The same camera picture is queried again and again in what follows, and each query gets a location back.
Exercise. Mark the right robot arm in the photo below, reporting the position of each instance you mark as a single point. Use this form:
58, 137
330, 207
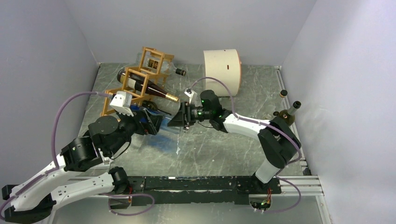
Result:
278, 142

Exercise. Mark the wooden wine rack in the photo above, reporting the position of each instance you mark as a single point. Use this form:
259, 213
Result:
146, 80

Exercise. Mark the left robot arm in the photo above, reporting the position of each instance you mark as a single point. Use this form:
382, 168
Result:
34, 200

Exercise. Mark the blue square glass bottle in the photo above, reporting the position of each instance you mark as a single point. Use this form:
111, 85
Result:
167, 118

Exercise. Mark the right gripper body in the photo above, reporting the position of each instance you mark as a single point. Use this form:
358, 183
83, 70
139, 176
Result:
194, 113

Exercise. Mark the clear glass bottle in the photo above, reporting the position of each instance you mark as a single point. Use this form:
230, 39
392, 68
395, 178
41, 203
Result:
283, 93

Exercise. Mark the aluminium rail frame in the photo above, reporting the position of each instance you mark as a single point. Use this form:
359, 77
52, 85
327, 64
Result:
204, 151

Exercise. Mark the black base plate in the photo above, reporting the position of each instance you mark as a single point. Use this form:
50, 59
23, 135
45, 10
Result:
199, 189

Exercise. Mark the dark green wine bottle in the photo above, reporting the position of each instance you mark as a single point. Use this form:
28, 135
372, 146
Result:
288, 115

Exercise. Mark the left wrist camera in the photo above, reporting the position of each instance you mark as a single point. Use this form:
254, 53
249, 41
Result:
121, 103

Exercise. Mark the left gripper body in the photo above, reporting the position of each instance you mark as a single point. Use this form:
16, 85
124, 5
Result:
143, 127

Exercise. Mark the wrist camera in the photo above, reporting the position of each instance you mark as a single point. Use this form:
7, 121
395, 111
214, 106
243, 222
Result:
121, 103
191, 94

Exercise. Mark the dark bottle gold cap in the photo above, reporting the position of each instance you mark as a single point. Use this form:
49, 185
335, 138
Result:
135, 82

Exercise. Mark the beige cylindrical box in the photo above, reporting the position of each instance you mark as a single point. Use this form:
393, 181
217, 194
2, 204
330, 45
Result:
225, 66

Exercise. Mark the dark bottle black cap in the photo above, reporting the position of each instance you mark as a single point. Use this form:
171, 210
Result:
153, 106

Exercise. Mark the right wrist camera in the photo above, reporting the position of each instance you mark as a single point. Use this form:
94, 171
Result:
191, 94

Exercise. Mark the white paper card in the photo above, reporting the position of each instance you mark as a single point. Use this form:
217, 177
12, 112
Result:
107, 161

